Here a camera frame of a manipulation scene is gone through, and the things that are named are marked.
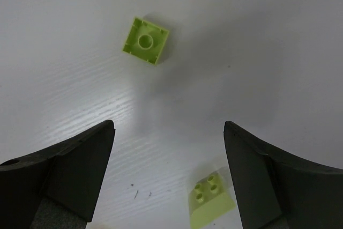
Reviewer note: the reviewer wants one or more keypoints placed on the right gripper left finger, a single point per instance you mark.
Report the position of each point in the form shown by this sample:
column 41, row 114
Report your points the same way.
column 58, row 186

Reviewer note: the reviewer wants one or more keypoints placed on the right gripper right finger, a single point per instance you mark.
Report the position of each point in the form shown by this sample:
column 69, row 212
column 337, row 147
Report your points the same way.
column 276, row 189

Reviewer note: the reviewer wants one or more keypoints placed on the lime green lego brick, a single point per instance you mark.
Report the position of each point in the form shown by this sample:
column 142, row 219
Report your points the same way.
column 146, row 40

